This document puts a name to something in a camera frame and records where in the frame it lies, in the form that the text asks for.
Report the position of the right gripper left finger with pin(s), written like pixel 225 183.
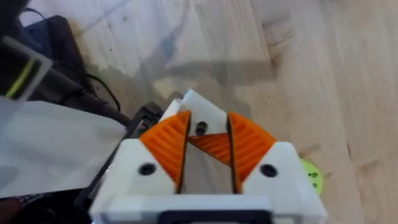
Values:
pixel 130 174

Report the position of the black box with yellow stripe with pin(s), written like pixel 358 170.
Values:
pixel 18 68

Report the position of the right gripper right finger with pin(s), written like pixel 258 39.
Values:
pixel 280 177

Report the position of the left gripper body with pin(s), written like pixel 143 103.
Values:
pixel 147 116

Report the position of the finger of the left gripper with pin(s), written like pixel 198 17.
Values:
pixel 206 113

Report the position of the green disc with holes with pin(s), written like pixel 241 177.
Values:
pixel 312 175

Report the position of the dark bag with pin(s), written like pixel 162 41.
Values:
pixel 59 49

